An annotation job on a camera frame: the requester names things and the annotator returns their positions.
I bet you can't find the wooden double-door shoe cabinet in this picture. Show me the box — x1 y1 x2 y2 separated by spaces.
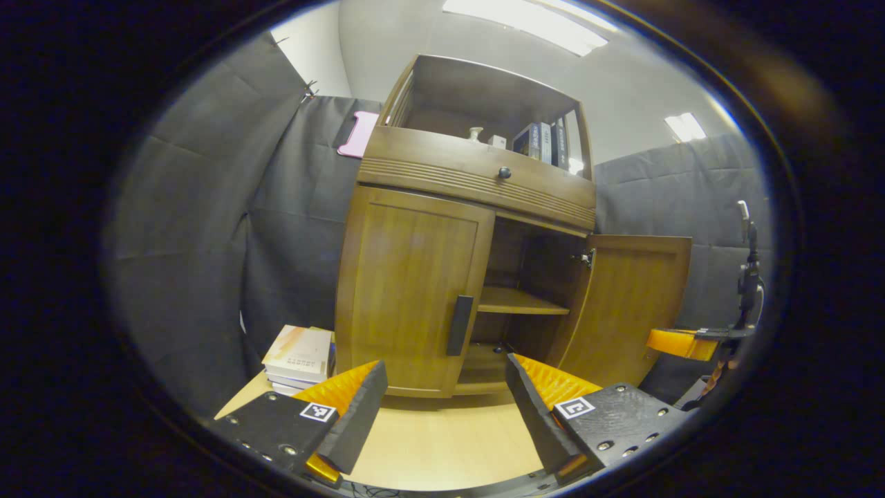
334 54 693 398

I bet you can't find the wooden cabinet door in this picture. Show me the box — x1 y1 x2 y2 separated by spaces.
553 234 693 388
335 185 496 398

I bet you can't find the wooden cabinet drawer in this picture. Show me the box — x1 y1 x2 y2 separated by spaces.
357 126 597 232

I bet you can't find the black left door handle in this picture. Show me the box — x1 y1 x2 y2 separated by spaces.
446 295 475 357

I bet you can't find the tangle of black cables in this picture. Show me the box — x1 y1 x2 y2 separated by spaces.
342 482 405 498

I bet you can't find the large ceiling light panel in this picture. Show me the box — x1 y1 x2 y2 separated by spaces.
442 0 620 57

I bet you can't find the stack of pale books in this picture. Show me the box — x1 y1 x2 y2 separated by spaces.
261 325 337 396

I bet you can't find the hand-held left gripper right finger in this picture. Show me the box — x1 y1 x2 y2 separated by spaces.
505 353 696 485

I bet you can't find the black backdrop cloth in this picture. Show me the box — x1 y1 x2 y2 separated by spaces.
104 33 775 416

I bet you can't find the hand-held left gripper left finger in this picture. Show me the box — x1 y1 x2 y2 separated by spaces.
211 360 389 485

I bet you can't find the wooden inner cabinet shelf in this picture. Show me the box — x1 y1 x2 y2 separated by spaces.
477 286 571 315

